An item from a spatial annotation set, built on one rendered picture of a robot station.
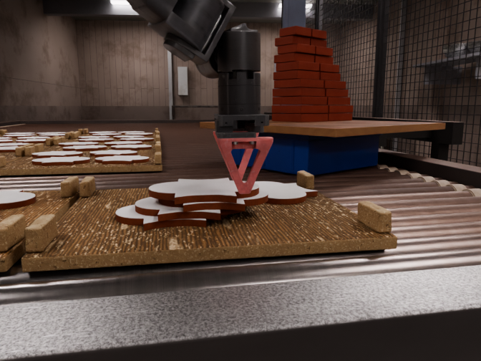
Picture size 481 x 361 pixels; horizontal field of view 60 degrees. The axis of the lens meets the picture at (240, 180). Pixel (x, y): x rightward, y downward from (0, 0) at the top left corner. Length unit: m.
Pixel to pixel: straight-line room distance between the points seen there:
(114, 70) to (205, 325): 10.09
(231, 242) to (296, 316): 0.14
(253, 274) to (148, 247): 0.12
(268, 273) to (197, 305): 0.09
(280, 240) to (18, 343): 0.27
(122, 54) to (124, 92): 0.84
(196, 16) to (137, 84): 9.74
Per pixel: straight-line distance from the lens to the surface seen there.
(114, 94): 10.35
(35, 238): 0.48
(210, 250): 0.45
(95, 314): 0.38
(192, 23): 0.52
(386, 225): 0.52
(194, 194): 0.52
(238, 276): 0.43
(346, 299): 0.40
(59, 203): 0.71
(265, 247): 0.46
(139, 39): 10.34
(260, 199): 0.55
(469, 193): 0.93
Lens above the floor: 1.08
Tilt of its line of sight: 10 degrees down
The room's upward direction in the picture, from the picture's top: straight up
